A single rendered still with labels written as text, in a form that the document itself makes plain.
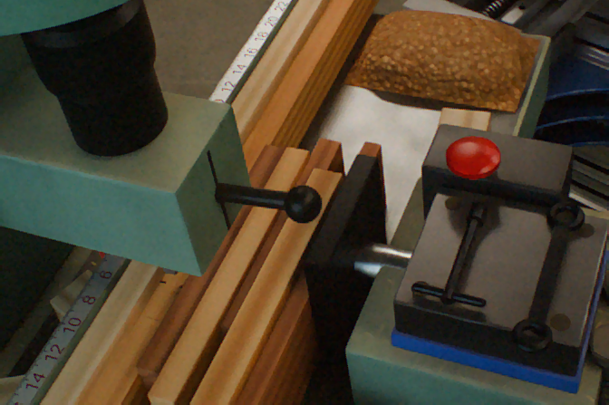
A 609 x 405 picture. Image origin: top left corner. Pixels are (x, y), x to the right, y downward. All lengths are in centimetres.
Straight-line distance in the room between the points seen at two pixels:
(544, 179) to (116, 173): 23
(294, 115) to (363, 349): 23
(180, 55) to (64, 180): 183
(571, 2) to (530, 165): 57
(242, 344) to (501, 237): 15
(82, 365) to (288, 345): 12
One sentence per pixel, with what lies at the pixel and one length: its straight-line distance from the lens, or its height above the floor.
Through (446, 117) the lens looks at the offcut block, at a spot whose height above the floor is 94.
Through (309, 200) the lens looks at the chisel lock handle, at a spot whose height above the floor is 105.
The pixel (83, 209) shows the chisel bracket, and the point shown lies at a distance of 53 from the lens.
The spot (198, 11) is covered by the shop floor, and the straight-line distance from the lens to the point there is 246.
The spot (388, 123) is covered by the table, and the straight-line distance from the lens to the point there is 74.
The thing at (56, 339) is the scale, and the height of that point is 96.
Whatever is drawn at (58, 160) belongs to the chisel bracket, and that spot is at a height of 107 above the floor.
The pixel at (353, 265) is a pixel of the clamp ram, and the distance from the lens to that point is 57.
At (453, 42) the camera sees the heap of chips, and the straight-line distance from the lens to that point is 75.
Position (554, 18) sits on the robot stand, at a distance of 108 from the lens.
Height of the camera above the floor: 140
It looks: 46 degrees down
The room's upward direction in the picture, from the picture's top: 10 degrees counter-clockwise
